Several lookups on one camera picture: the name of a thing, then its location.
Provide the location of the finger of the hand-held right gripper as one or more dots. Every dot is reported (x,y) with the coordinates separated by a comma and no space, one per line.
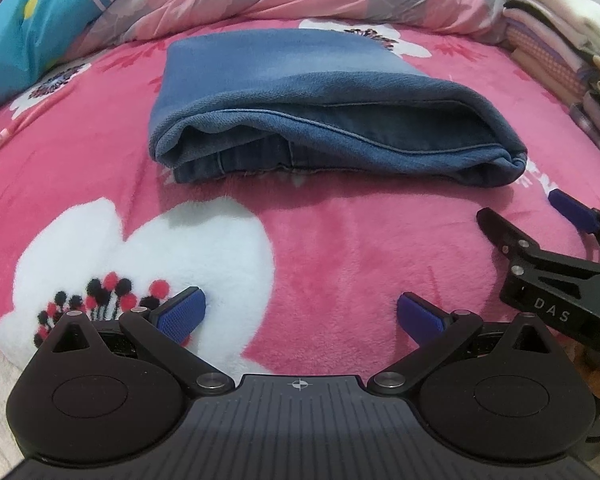
(505,232)
(575,212)

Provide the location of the pink floral blanket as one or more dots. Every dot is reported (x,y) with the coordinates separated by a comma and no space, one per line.
(330,240)

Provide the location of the blue jeans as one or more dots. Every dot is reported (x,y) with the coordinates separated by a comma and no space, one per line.
(305,105)

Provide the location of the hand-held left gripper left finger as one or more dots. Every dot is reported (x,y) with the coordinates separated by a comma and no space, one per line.
(182,317)

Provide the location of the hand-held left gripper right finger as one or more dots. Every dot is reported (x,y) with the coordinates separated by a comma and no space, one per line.
(420,317)

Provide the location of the stack of folded clothes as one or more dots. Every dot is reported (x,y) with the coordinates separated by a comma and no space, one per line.
(565,35)

